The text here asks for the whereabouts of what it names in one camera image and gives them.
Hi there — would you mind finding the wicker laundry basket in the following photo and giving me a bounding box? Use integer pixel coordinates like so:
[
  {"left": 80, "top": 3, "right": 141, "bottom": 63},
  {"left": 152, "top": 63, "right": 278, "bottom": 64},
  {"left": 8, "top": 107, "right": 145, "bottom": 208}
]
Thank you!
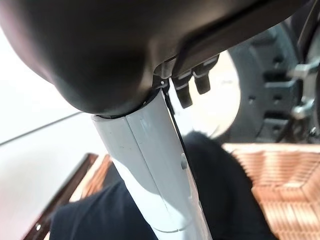
[{"left": 68, "top": 142, "right": 320, "bottom": 240}]

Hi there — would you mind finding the black fuzzy garment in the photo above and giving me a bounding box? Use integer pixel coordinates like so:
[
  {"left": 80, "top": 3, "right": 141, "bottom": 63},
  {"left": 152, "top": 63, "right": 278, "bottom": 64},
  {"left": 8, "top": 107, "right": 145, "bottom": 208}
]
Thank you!
[{"left": 179, "top": 131, "right": 276, "bottom": 240}]

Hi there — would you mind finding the round glass washer door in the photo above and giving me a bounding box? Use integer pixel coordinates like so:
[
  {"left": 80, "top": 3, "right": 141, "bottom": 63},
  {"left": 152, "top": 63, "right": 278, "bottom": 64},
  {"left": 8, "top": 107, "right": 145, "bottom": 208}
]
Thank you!
[{"left": 209, "top": 0, "right": 320, "bottom": 145}]

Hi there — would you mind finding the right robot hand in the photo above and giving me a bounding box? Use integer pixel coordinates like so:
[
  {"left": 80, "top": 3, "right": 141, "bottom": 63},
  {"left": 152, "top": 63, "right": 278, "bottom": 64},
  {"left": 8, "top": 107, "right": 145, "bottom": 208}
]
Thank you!
[{"left": 0, "top": 0, "right": 301, "bottom": 240}]

